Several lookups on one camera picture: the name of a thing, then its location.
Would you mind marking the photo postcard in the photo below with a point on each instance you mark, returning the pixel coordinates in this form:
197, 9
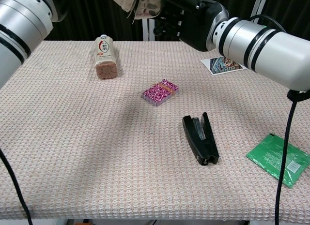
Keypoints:
224, 64

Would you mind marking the white screen frame post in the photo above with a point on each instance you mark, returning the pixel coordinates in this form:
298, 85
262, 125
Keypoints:
260, 1
148, 29

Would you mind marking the black stapler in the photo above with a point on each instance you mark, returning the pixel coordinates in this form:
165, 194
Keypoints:
199, 138

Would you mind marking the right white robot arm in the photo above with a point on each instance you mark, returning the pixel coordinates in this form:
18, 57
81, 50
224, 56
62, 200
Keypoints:
271, 50

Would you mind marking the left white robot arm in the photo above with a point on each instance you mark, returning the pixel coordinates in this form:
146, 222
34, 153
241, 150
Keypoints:
21, 29

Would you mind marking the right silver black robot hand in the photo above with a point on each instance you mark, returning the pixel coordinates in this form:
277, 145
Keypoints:
193, 26

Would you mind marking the pink patterned card pack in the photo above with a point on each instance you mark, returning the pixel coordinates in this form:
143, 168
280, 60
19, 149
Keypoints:
160, 92

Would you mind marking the deep metal bowl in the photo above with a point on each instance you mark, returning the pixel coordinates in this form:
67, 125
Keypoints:
149, 6

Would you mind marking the shallow metal bowl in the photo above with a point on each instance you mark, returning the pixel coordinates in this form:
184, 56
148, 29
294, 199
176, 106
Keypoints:
121, 1

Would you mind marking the green foil packet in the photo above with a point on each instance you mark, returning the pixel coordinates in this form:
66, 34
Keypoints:
276, 159

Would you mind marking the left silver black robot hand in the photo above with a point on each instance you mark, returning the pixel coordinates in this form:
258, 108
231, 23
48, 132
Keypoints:
59, 9

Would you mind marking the beige woven tablecloth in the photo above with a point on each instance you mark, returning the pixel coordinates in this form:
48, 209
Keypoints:
97, 150

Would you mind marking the milk tea plastic bottle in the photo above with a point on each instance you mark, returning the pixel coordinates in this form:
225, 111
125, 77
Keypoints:
105, 58

